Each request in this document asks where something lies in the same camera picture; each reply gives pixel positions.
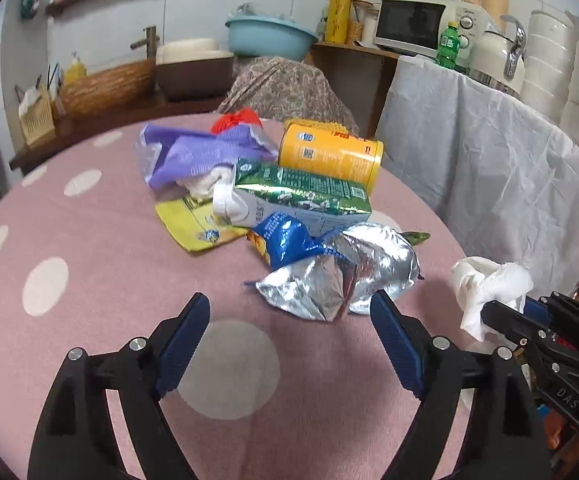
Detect glass storage jar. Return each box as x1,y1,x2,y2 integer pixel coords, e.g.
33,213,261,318
347,0,374,46

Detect blue plastic basin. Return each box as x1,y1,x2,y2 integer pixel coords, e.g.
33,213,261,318
226,15,319,62

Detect green soda bottle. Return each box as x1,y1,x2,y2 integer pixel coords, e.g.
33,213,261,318
437,21,460,70

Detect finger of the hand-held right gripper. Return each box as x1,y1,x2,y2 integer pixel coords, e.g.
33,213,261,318
480,300,579,436
524,292,579,357

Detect yellow liquid bottle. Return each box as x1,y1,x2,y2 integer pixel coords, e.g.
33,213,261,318
64,52,88,86

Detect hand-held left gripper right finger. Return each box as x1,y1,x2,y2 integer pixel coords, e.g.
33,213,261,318
369,290,553,480

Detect white microwave oven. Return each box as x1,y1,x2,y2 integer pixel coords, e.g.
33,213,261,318
373,0,490,58

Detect wooden cabinet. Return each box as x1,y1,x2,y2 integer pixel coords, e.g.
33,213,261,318
312,42,400,138

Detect cream electric kettle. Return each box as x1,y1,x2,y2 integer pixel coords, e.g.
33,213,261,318
469,15,527,96

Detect large white tissue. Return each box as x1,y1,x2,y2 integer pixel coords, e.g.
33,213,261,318
452,256,534,343

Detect wicker basket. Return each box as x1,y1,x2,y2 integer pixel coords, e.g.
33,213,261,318
60,58,156,120

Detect crumpled clear plastic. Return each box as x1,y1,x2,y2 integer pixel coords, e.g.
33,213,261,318
230,2,290,22

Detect small woven basket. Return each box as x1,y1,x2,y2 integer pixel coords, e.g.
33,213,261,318
17,85,56,146

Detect purple plastic bag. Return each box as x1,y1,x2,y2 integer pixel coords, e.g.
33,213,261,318
136,124,279,191

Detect green milk carton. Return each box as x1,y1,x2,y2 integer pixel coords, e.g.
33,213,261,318
212,157,373,233

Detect small crumpled white tissue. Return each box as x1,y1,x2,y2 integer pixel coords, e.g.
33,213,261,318
177,165,235,201

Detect paisley patterned cloth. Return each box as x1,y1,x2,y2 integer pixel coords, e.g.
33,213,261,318
217,57,360,136

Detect blue snack bag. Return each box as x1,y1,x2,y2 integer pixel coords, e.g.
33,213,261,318
246,211,343,268

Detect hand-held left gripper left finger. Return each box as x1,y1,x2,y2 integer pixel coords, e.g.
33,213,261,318
28,291,212,480

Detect white plates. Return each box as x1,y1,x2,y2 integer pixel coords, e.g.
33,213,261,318
156,37,233,65

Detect yellow foam net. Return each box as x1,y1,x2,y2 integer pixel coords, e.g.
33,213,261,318
284,117,360,137

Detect stack of white bowls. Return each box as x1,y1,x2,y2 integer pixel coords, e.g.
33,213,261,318
519,10,577,121

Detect wooden faucet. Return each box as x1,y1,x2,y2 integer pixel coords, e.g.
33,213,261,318
130,26,159,61

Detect yellow snack wrapper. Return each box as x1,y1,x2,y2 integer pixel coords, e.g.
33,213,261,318
156,194,250,253

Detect yellow wrap roll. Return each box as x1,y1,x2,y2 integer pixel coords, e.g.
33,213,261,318
323,0,353,45

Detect red foam net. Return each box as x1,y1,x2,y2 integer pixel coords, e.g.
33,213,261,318
211,108,263,135

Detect pink dotted tablecloth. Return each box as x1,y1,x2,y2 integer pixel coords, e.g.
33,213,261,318
0,119,475,480

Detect yellow cylindrical can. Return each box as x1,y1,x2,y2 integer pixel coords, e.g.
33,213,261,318
278,121,384,196

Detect white cloth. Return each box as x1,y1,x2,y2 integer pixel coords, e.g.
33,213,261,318
373,55,579,301

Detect brown basin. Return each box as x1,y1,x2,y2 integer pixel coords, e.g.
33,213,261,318
156,55,235,102

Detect silver foil snack bag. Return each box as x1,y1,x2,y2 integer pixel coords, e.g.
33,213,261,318
244,222,425,322

